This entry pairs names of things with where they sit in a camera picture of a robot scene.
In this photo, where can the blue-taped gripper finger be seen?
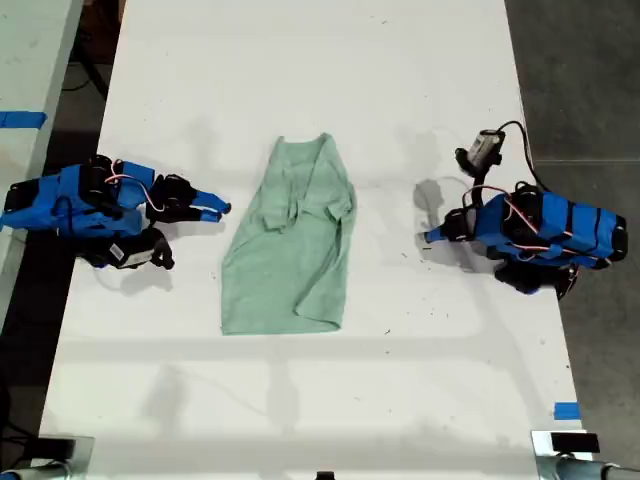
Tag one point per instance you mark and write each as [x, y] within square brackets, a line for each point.
[206, 215]
[214, 200]
[434, 236]

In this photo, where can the black camera stalk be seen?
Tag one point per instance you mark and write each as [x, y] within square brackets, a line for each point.
[479, 187]

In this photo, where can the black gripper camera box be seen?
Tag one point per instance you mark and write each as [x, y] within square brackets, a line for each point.
[132, 252]
[480, 150]

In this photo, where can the small black clip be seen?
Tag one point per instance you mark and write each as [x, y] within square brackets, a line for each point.
[325, 475]

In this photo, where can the white side table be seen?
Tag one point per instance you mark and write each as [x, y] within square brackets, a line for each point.
[30, 60]

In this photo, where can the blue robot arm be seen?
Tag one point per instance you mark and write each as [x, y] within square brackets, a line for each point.
[75, 200]
[560, 225]

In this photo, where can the short blue tape strip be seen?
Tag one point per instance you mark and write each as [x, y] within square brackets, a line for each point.
[566, 410]

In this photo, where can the pale green T-shirt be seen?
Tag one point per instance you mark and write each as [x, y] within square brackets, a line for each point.
[285, 260]

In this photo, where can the small black box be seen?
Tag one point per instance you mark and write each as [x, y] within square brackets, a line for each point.
[56, 446]
[575, 442]

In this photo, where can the long blue tape strip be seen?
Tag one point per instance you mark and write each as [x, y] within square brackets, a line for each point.
[22, 120]

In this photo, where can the metal table clamp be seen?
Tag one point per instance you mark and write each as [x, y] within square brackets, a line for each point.
[542, 455]
[82, 457]

